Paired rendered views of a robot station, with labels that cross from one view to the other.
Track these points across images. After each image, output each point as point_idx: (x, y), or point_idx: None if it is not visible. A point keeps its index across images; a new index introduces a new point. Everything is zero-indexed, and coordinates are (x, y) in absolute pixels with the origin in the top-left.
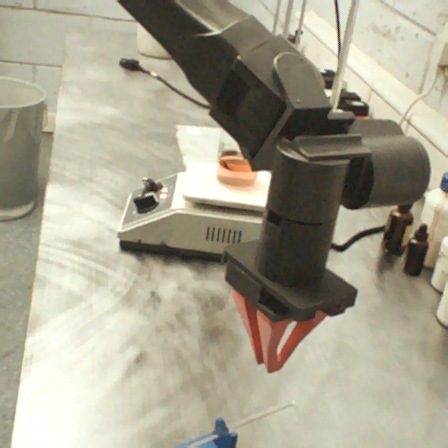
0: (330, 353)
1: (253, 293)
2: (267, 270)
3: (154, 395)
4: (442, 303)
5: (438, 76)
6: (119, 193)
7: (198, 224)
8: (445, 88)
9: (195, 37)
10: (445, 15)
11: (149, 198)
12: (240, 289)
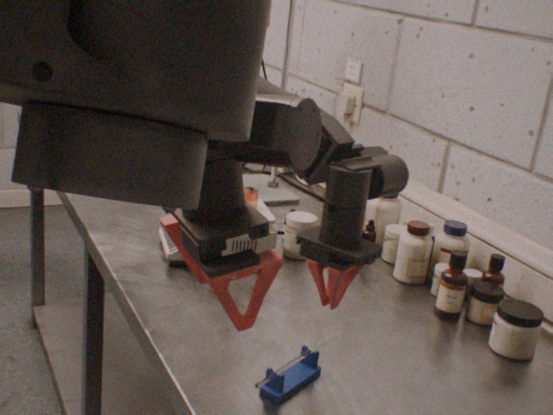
0: (341, 308)
1: (324, 257)
2: (332, 241)
3: (248, 347)
4: (397, 267)
5: (346, 121)
6: (145, 231)
7: (225, 239)
8: (352, 129)
9: None
10: (342, 79)
11: None
12: (313, 257)
